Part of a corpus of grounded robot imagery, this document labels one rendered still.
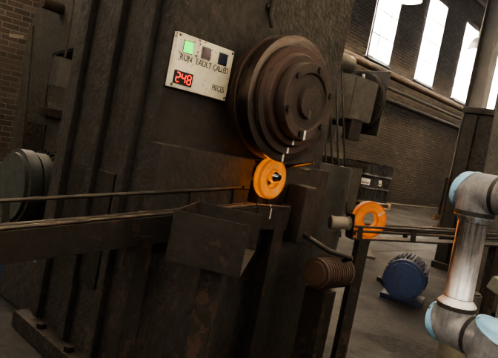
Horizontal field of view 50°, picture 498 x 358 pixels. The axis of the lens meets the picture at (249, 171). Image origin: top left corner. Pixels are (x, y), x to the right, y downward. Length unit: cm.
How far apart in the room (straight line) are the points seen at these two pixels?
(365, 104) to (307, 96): 825
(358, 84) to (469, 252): 833
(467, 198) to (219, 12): 102
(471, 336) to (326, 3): 144
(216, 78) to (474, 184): 92
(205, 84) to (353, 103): 809
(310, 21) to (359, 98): 774
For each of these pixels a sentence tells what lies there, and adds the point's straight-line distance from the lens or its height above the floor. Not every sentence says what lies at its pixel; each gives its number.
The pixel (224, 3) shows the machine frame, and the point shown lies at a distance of 195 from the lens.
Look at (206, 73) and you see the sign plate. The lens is 187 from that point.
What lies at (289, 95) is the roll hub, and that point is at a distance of 186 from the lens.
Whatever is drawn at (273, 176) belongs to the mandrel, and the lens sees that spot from 198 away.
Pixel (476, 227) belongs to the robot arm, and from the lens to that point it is 172.
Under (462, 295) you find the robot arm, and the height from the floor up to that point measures 60.
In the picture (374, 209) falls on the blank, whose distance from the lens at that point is 233.
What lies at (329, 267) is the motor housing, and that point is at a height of 51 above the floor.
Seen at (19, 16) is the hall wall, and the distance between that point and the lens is 800.
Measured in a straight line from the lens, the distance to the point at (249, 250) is 162.
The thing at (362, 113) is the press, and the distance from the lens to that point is 1010.
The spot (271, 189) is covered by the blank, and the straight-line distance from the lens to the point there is 201.
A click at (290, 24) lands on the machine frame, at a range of 221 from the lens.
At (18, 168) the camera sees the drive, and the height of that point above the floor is 59.
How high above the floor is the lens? 93
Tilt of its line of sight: 3 degrees down
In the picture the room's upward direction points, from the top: 11 degrees clockwise
